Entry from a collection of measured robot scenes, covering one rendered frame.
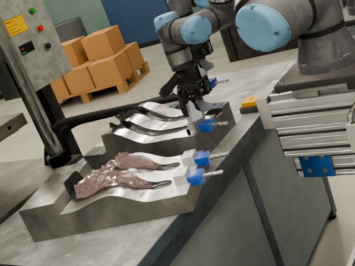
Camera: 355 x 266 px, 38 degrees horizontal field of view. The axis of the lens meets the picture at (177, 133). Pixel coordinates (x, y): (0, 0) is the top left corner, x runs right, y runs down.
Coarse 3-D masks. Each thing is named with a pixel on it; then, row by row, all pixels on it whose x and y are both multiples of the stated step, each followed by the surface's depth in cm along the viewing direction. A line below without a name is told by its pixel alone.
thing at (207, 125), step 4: (200, 120) 164; (204, 120) 164; (208, 120) 163; (212, 120) 163; (188, 124) 164; (196, 124) 163; (200, 124) 163; (204, 124) 162; (208, 124) 161; (212, 124) 162; (216, 124) 161; (220, 124) 161; (224, 124) 160; (192, 128) 164; (200, 128) 163; (204, 128) 162; (208, 128) 162; (212, 128) 162
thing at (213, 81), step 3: (210, 78) 192; (213, 78) 191; (207, 81) 190; (210, 81) 189; (213, 81) 190; (216, 81) 189; (219, 81) 189; (222, 81) 188; (225, 81) 187; (213, 84) 190; (216, 84) 191; (213, 87) 189
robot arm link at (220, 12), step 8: (208, 0) 149; (216, 0) 146; (224, 0) 146; (232, 0) 147; (208, 8) 147; (216, 8) 147; (224, 8) 147; (232, 8) 149; (216, 16) 146; (224, 16) 148; (232, 16) 150; (224, 24) 149
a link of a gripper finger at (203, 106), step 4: (192, 100) 164; (196, 100) 164; (200, 100) 164; (196, 104) 164; (200, 104) 165; (204, 104) 165; (208, 104) 164; (196, 108) 166; (200, 108) 166; (204, 108) 166; (208, 108) 165; (204, 116) 167
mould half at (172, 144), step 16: (160, 112) 189; (176, 112) 189; (224, 112) 176; (112, 128) 181; (160, 128) 179; (224, 128) 175; (112, 144) 179; (128, 144) 175; (144, 144) 171; (160, 144) 168; (176, 144) 165; (192, 144) 161; (208, 144) 165; (96, 160) 187
